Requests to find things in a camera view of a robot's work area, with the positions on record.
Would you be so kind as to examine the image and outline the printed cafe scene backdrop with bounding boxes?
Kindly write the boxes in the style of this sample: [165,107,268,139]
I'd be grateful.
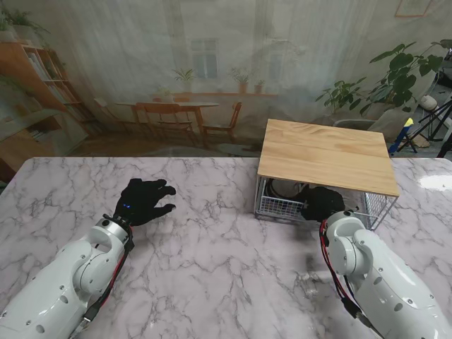
[0,0,452,160]

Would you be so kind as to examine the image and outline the white wire mesh drawer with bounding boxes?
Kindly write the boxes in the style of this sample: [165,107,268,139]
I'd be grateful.
[254,176,375,230]

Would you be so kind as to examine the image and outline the red black arm cables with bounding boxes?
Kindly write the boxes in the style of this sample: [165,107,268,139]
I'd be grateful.
[319,218,386,339]
[72,225,136,335]

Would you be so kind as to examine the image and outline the black tripod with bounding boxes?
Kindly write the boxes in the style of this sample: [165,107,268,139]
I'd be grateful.
[418,98,452,158]

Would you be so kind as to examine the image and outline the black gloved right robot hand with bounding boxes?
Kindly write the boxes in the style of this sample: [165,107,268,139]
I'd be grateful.
[295,186,347,223]

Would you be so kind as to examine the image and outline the wire rack with wooden top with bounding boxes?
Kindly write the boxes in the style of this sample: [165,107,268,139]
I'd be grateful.
[254,119,400,232]

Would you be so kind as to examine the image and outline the red black left arm cables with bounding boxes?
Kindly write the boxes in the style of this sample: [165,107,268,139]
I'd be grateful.
[72,225,136,335]

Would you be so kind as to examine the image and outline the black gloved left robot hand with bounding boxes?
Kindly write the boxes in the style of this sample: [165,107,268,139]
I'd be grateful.
[112,178,177,227]

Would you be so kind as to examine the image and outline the small blue black stand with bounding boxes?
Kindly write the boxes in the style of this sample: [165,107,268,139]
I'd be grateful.
[388,117,420,153]

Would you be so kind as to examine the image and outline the red black right arm cables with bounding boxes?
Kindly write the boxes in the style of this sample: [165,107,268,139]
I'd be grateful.
[319,218,386,339]

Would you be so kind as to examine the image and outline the black cable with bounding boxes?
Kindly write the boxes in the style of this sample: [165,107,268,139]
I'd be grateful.
[268,179,301,198]

